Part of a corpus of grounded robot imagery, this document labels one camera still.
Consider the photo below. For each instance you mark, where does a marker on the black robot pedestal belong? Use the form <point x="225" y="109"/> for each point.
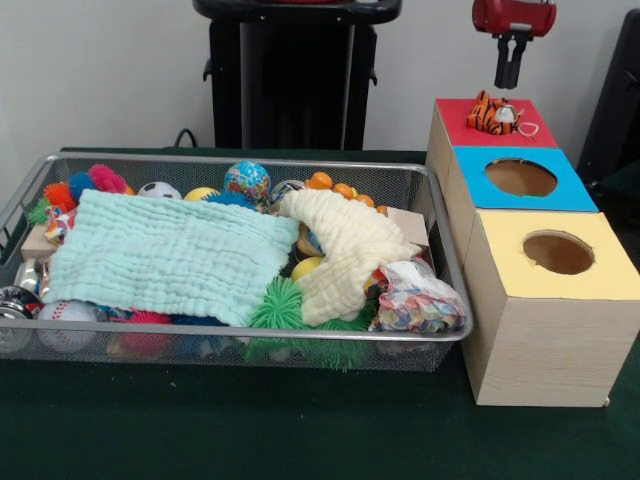
<point x="230" y="90"/>

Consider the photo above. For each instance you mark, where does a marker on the blue globe ball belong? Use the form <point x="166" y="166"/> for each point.
<point x="247" y="181"/>

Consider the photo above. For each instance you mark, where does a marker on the shallow clear mesh bin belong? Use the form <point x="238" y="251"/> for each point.
<point x="440" y="300"/>

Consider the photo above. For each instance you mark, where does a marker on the wooden box with three holes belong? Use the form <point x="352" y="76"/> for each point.
<point x="550" y="330"/>

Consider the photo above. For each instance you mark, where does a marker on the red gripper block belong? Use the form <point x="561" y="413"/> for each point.
<point x="514" y="15"/>

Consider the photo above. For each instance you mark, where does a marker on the green spiky ball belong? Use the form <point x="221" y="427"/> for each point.
<point x="276" y="305"/>

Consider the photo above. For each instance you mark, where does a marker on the orange tiger plush toy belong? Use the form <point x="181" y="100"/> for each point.
<point x="490" y="115"/>

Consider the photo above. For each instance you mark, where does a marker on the pink spiky ball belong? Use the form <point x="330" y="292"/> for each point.
<point x="107" y="179"/>

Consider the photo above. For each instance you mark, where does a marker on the cream yellow muslin cloth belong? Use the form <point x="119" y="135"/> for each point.
<point x="345" y="250"/>

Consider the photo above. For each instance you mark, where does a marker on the small yellow ball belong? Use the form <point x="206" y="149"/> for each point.
<point x="306" y="268"/>

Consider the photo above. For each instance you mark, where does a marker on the black upright panel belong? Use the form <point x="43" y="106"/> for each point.
<point x="615" y="90"/>

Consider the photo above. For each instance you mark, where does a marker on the mint green muslin cloth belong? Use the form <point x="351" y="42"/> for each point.
<point x="170" y="255"/>

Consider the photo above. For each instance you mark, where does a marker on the dark green table cloth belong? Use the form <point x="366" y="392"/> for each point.
<point x="250" y="430"/>

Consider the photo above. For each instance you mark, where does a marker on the white baseball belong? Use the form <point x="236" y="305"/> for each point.
<point x="66" y="322"/>

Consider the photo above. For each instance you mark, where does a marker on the colourful printed packet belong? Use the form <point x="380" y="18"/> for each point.
<point x="420" y="300"/>

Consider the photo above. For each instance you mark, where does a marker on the black and white soccer ball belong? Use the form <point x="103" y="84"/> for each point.
<point x="160" y="190"/>

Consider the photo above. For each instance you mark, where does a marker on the orange toy building blocks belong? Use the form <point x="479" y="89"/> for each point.
<point x="335" y="188"/>

